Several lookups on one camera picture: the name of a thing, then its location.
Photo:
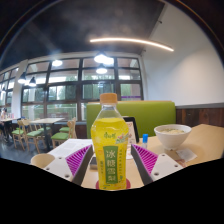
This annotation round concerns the yellow drink bottle orange cap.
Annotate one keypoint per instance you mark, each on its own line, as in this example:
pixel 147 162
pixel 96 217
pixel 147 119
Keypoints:
pixel 110 136

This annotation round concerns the white paper napkin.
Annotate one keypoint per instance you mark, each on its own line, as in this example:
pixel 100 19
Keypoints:
pixel 186 155

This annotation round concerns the wooden chairs green seats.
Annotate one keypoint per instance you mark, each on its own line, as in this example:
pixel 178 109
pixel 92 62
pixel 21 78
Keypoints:
pixel 60 135

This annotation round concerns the light wooden dining table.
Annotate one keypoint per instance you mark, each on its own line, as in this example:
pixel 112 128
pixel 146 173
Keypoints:
pixel 46 120

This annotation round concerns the white ceramic bowl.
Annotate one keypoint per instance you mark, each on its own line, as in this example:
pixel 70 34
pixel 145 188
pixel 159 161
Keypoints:
pixel 172 136

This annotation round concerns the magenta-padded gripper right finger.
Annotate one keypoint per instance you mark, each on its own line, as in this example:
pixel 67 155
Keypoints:
pixel 146 159

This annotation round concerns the flat round red coaster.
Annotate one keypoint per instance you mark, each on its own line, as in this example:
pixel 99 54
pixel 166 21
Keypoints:
pixel 128 184

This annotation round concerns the long curved ceiling light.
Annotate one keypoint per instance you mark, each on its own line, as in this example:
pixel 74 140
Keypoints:
pixel 133 40

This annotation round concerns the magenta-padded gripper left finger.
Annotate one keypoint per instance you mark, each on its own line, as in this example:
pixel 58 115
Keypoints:
pixel 77 160

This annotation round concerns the white paper sheet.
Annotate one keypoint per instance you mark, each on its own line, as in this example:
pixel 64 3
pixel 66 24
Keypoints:
pixel 68 146

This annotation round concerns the green upholstered bench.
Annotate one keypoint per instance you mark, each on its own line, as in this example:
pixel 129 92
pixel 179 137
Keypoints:
pixel 150 115

